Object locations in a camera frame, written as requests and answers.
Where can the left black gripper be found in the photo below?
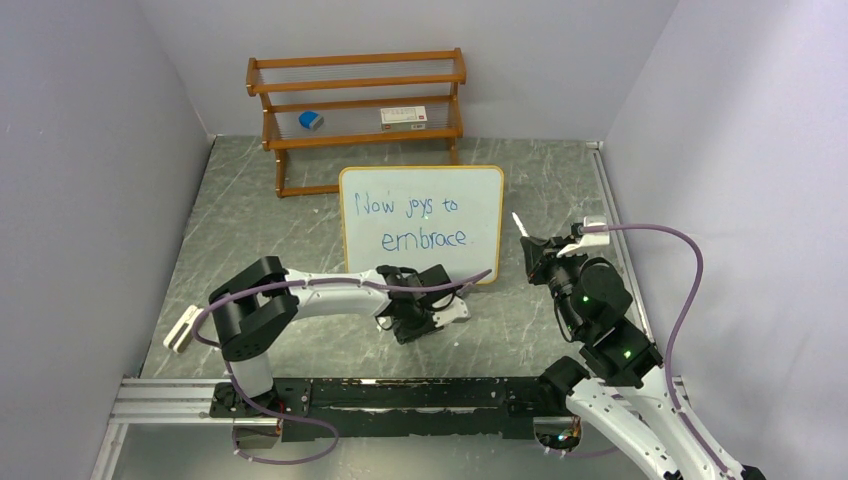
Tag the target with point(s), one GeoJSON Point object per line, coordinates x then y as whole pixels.
{"type": "Point", "coordinates": [404, 335]}

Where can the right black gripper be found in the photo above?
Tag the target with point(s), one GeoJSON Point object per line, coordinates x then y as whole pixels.
{"type": "Point", "coordinates": [539, 257]}

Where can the white marker pen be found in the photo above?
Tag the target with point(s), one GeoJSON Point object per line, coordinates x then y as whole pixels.
{"type": "Point", "coordinates": [520, 225]}

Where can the whiteboard with yellow frame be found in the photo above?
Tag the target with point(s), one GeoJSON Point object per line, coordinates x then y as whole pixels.
{"type": "Point", "coordinates": [420, 216]}

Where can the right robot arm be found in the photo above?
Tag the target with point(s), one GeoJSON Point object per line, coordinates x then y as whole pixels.
{"type": "Point", "coordinates": [619, 385]}

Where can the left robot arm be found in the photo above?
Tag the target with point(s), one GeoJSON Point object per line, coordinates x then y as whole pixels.
{"type": "Point", "coordinates": [252, 309]}

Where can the blue whiteboard eraser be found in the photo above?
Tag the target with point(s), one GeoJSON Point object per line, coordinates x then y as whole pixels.
{"type": "Point", "coordinates": [311, 120]}

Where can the white cardboard box red label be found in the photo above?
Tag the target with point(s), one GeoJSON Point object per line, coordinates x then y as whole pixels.
{"type": "Point", "coordinates": [408, 118]}

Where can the wooden two-tier shelf rack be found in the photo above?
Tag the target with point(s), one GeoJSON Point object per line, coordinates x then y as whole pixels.
{"type": "Point", "coordinates": [349, 91]}

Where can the beige plastic clip block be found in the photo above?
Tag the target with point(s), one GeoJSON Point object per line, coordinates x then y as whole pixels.
{"type": "Point", "coordinates": [179, 337]}

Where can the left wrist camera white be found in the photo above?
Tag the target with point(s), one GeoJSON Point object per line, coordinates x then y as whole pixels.
{"type": "Point", "coordinates": [455, 312]}

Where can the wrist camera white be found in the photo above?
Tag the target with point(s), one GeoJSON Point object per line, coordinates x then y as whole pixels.
{"type": "Point", "coordinates": [455, 312]}
{"type": "Point", "coordinates": [589, 235]}

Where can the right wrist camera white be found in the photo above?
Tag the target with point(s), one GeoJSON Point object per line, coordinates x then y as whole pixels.
{"type": "Point", "coordinates": [589, 235]}

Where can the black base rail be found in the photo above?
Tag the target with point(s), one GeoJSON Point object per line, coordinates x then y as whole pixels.
{"type": "Point", "coordinates": [520, 408]}

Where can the aluminium frame rail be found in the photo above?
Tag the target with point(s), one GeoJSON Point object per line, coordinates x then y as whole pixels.
{"type": "Point", "coordinates": [171, 400]}

